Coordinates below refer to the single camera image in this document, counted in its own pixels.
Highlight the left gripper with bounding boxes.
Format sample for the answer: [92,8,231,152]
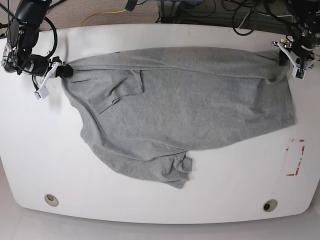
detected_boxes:
[279,34,320,67]

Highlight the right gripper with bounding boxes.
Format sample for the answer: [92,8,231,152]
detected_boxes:
[14,53,74,79]

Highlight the grey Hugging Face T-shirt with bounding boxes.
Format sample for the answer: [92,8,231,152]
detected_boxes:
[61,47,296,189]

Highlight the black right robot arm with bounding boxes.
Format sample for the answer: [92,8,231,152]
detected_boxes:
[1,0,74,78]

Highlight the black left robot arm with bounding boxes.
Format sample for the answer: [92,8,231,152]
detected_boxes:
[262,0,320,69]

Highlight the black tripod legs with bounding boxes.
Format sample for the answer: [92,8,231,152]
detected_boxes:
[0,3,14,39]

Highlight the red tape rectangle marking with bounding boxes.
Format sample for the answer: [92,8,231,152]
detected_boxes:
[284,139,306,177]

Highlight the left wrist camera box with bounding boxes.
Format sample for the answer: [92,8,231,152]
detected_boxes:
[292,66,306,80]

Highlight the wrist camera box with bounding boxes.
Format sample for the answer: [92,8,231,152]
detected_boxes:
[34,86,49,100]
[292,66,306,80]

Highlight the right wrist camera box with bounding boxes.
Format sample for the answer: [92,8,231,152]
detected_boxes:
[34,86,49,100]

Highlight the yellow cable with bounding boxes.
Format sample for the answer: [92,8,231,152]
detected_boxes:
[79,7,128,28]

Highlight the left table cable grommet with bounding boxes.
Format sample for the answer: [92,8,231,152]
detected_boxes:
[44,194,59,207]

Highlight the table cable grommet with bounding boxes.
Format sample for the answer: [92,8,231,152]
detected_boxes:
[44,194,59,207]
[262,199,278,213]

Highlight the right table cable grommet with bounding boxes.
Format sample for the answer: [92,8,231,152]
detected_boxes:
[262,199,278,213]

